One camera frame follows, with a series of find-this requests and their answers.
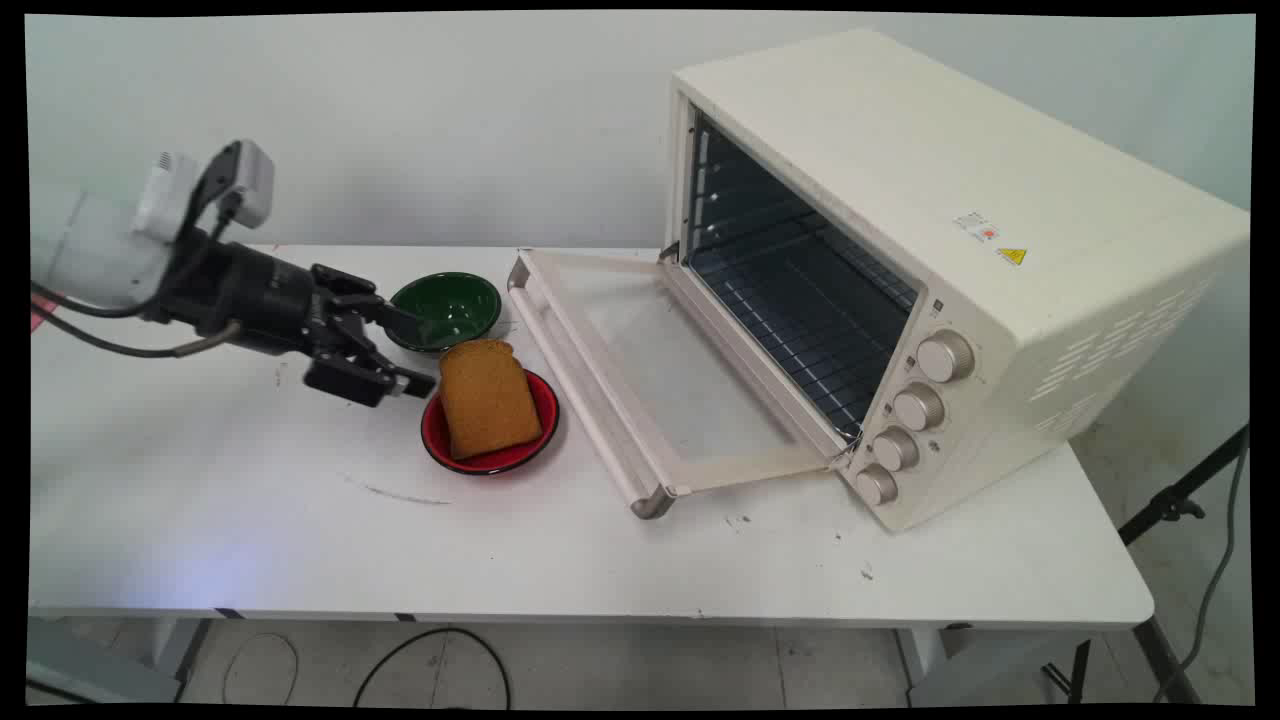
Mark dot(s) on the brown toast slice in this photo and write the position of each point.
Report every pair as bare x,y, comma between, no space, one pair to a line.
486,398

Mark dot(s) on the green bowl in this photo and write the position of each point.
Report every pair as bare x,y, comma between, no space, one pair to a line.
446,310

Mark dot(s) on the metal oven rack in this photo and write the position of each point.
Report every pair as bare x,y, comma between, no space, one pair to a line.
800,300

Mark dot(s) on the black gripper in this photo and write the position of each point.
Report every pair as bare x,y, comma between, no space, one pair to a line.
245,292

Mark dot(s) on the cream toaster oven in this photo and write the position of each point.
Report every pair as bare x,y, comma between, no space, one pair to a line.
960,250

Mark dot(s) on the silver oven knob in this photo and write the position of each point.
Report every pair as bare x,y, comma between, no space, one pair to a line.
945,356
918,407
895,449
876,485

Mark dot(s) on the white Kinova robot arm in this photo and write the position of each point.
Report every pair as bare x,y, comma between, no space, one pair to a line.
95,250

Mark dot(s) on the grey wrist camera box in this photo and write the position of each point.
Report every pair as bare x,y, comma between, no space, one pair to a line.
243,180

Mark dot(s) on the red plate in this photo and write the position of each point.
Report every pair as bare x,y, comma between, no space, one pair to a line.
520,440

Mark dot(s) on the black tripod stand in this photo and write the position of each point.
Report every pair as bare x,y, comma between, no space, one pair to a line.
1160,560

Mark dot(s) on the glass oven door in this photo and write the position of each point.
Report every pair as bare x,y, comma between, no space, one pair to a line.
660,370

